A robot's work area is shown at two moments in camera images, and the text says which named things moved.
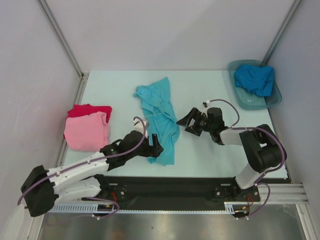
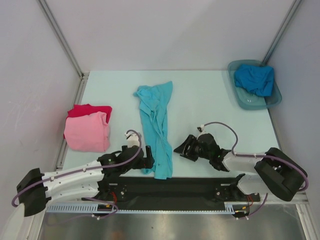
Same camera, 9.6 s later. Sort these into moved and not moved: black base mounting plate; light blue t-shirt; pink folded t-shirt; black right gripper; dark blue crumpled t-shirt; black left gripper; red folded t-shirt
Moved: light blue t-shirt; black right gripper; black left gripper
Not moved: pink folded t-shirt; dark blue crumpled t-shirt; black base mounting plate; red folded t-shirt
